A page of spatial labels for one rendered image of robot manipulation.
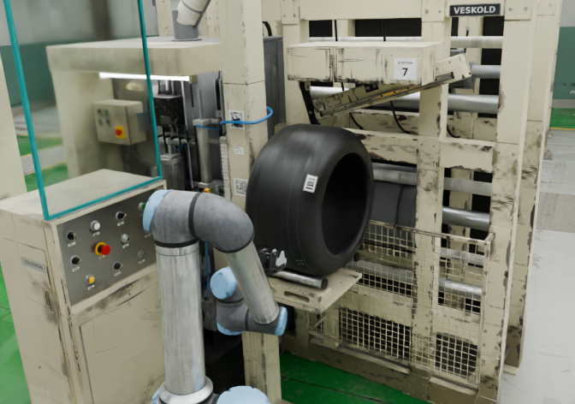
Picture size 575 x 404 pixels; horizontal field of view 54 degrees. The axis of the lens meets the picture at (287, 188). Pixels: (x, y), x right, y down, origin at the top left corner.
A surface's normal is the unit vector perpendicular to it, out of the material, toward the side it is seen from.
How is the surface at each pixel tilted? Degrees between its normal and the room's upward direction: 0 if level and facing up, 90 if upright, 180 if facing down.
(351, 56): 90
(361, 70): 90
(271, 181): 62
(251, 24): 90
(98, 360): 90
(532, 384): 0
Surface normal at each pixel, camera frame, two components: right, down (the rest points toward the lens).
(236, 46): -0.55, 0.28
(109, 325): 0.83, 0.14
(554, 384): -0.04, -0.95
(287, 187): -0.51, -0.17
